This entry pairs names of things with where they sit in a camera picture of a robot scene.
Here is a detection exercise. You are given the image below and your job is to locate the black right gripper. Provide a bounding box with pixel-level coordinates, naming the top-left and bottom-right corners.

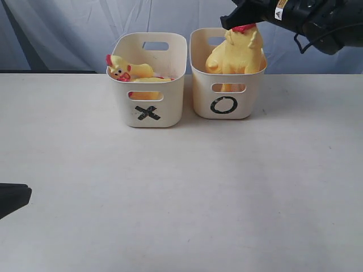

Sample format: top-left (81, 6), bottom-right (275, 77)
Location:
top-left (220, 0), bottom-right (362, 55)

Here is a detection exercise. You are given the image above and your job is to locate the yellow rubber chicken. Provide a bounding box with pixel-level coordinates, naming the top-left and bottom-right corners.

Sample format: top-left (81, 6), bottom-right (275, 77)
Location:
top-left (222, 23), bottom-right (264, 74)
top-left (205, 40), bottom-right (239, 75)

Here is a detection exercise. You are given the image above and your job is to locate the yellow rubber chicken front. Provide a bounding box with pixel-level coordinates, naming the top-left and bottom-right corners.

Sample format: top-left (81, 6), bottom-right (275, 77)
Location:
top-left (205, 40), bottom-right (239, 75)

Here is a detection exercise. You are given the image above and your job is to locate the headless yellow rubber chicken body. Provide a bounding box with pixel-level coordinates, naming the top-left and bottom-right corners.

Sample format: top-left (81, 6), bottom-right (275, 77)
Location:
top-left (128, 76), bottom-right (174, 101)

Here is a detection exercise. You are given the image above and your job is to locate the detached yellow chicken head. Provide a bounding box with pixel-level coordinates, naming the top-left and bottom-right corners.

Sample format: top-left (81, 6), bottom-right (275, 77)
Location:
top-left (105, 54), bottom-right (154, 82)

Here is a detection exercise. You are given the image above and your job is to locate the cream bin marked O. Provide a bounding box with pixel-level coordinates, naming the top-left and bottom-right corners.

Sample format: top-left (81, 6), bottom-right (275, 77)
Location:
top-left (189, 28), bottom-right (267, 120)

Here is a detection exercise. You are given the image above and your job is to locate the blue backdrop curtain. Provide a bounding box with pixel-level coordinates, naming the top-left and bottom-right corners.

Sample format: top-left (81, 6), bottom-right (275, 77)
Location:
top-left (1, 1), bottom-right (362, 74)

